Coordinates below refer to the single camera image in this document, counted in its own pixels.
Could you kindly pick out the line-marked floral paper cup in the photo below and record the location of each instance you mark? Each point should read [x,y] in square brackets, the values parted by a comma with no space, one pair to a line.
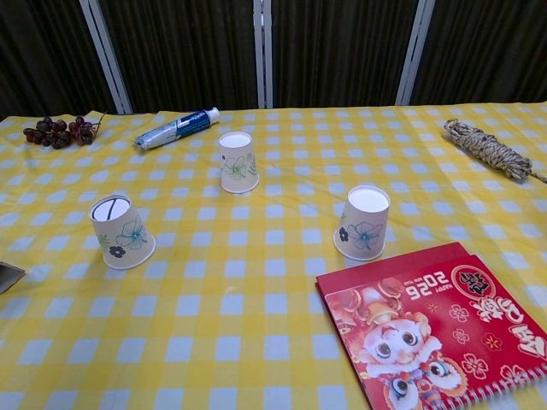
[121,239]

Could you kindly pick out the blue-flower plain-bottom paper cup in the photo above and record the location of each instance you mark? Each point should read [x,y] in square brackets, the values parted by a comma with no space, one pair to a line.
[363,230]

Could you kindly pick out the blue white toothpaste box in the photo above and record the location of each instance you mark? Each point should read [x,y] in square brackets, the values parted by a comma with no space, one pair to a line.
[8,277]

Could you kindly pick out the dark corrugated screen panel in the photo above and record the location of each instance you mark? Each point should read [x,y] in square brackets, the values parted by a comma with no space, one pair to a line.
[491,47]
[42,55]
[342,51]
[179,51]

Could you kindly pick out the dark red grape bunch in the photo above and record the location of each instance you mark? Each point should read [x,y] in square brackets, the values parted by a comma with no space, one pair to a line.
[55,132]

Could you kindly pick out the red spiral-bound 2026 calendar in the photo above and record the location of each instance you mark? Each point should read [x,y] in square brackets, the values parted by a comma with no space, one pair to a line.
[427,333]

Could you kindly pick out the blue white toothpaste tube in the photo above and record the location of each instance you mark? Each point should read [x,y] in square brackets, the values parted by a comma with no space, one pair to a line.
[179,127]

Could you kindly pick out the yellow white checked tablecloth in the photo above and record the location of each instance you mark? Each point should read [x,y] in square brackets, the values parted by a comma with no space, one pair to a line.
[256,320]

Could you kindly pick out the green-flower paper cup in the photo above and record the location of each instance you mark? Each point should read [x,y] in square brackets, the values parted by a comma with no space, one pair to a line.
[237,166]

